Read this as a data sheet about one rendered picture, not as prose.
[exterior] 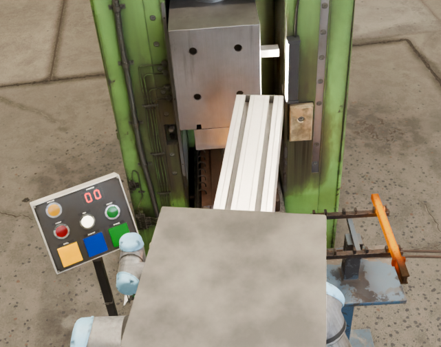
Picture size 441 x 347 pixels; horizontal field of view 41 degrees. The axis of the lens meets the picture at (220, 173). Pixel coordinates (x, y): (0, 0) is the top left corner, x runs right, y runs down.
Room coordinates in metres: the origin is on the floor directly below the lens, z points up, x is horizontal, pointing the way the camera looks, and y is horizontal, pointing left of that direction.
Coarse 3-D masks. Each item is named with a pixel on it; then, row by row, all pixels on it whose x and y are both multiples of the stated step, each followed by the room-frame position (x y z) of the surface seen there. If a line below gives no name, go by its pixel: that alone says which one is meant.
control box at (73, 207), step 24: (72, 192) 1.67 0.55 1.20; (96, 192) 1.68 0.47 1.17; (120, 192) 1.71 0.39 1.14; (48, 216) 1.59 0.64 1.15; (72, 216) 1.61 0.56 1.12; (96, 216) 1.63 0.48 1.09; (120, 216) 1.65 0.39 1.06; (48, 240) 1.54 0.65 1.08; (72, 240) 1.56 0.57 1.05; (72, 264) 1.51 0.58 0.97
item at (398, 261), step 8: (376, 200) 1.72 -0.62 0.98; (376, 208) 1.68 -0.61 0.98; (384, 216) 1.63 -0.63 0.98; (384, 224) 1.59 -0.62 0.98; (384, 232) 1.56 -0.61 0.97; (392, 232) 1.54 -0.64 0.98; (392, 240) 1.50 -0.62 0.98; (392, 248) 1.47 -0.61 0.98; (392, 256) 1.44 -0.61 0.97; (400, 256) 1.42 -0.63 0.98; (392, 264) 1.40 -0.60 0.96; (400, 264) 1.38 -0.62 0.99; (400, 272) 1.34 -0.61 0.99; (408, 272) 1.34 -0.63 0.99; (400, 280) 1.34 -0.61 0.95
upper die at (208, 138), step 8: (200, 128) 1.77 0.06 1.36; (208, 128) 1.77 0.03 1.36; (216, 128) 1.77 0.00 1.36; (224, 128) 1.77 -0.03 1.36; (200, 136) 1.77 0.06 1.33; (208, 136) 1.77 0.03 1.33; (216, 136) 1.77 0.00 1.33; (224, 136) 1.77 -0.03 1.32; (200, 144) 1.77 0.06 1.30; (208, 144) 1.77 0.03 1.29; (216, 144) 1.77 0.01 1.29; (224, 144) 1.77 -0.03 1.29
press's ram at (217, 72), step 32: (192, 0) 1.99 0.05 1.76; (224, 0) 1.97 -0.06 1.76; (192, 32) 1.77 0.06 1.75; (224, 32) 1.77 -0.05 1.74; (256, 32) 1.77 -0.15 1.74; (192, 64) 1.77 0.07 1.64; (224, 64) 1.77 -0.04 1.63; (256, 64) 1.77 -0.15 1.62; (192, 96) 1.77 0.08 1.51; (224, 96) 1.77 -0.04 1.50; (192, 128) 1.77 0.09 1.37
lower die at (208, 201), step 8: (200, 152) 2.12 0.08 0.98; (208, 152) 2.12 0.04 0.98; (216, 152) 2.10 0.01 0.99; (208, 160) 2.06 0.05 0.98; (216, 160) 2.04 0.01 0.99; (208, 168) 2.01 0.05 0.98; (216, 168) 1.99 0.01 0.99; (208, 176) 1.95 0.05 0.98; (216, 176) 1.93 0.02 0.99; (208, 184) 1.90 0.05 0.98; (216, 184) 1.89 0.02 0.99; (208, 192) 1.85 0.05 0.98; (216, 192) 1.83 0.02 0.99; (208, 200) 1.80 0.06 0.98; (208, 208) 1.77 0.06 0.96
